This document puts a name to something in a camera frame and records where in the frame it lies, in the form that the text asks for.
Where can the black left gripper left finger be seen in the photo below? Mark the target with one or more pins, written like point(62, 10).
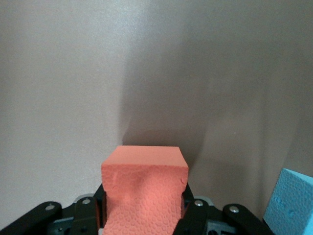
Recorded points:
point(83, 213)

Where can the brown table cover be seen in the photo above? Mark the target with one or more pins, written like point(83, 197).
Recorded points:
point(97, 73)

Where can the orange foam cube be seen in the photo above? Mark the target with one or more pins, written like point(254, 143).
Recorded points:
point(144, 176)

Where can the cyan foam cube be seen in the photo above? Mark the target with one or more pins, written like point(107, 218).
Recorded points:
point(291, 203)

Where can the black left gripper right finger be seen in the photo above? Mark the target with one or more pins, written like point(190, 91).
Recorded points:
point(198, 213)

